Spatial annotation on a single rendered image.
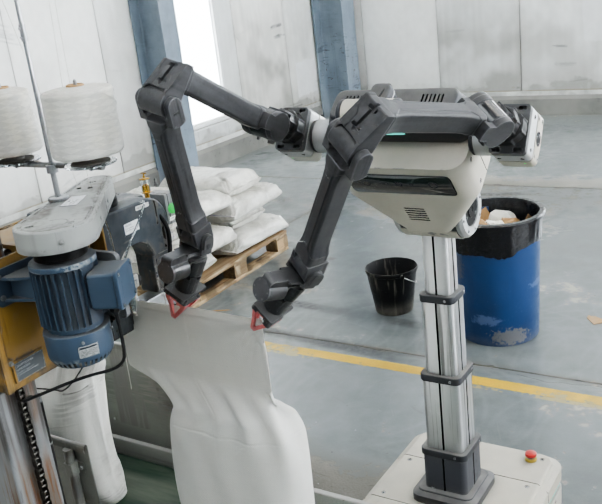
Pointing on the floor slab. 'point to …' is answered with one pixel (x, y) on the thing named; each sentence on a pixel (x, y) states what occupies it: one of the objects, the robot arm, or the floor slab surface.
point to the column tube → (16, 441)
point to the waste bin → (502, 275)
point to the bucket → (392, 284)
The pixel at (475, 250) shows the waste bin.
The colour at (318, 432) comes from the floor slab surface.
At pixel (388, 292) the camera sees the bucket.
